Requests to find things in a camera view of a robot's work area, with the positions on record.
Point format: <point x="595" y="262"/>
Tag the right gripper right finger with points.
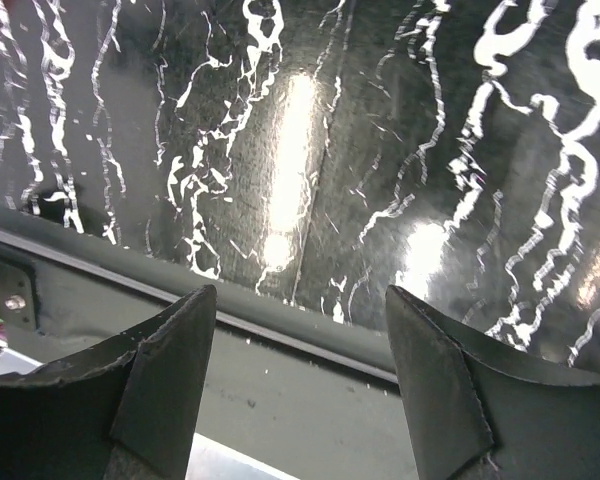
<point x="479" y="409"/>

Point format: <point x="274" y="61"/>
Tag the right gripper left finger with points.
<point x="125" y="408"/>

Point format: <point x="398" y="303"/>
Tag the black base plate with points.
<point x="289" y="387"/>

